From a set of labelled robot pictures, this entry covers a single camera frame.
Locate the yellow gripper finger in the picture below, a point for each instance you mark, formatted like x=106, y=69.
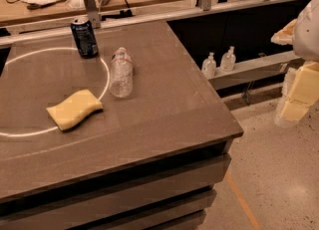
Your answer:
x=285, y=35
x=300, y=91

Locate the clear plastic water bottle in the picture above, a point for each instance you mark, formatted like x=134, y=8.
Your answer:
x=121, y=79

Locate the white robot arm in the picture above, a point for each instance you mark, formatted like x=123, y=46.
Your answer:
x=306, y=33

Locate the left hand sanitizer bottle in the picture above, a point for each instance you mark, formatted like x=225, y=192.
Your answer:
x=209, y=66

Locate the grey table drawer cabinet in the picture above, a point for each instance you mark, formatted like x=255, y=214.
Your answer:
x=168, y=194

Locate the blue soda can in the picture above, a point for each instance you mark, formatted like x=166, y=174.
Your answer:
x=84, y=37

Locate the yellow sponge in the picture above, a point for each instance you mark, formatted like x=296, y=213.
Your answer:
x=74, y=109

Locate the grey metal bracket post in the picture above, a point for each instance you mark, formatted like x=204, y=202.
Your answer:
x=92, y=12

